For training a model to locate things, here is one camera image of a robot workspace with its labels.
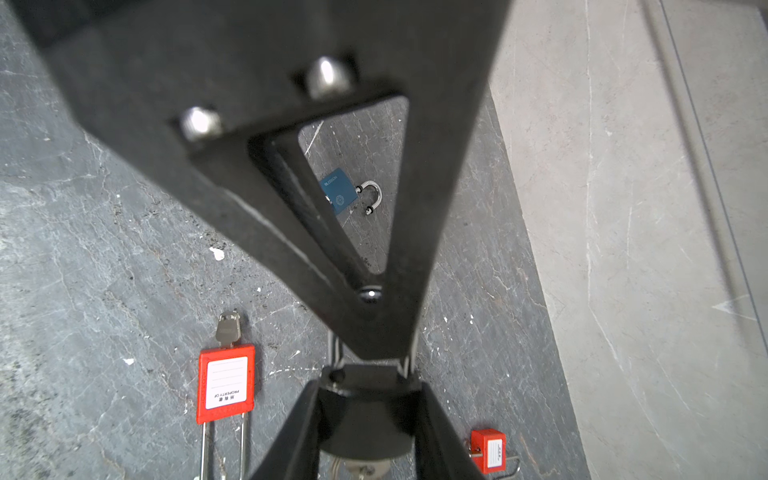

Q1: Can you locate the red padlock long shackle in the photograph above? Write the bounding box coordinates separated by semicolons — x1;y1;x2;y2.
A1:
196;309;256;479

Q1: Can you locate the blue padlock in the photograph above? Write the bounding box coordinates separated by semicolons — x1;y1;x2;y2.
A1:
319;168;383;216

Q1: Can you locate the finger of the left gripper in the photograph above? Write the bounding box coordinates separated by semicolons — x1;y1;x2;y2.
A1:
11;1;372;354
287;1;510;360

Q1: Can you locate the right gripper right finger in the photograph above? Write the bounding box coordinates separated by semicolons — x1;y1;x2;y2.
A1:
414;382;484;480

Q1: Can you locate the black padlock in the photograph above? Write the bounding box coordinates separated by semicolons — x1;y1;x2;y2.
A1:
319;333;422;461

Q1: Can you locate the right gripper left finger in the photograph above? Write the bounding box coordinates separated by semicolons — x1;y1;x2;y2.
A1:
250;380;321;480

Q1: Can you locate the silver key with ring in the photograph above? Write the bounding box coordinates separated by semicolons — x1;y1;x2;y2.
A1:
329;457;392;480

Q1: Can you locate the red padlock near left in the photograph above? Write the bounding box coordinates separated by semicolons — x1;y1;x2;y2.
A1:
467;428;521;479

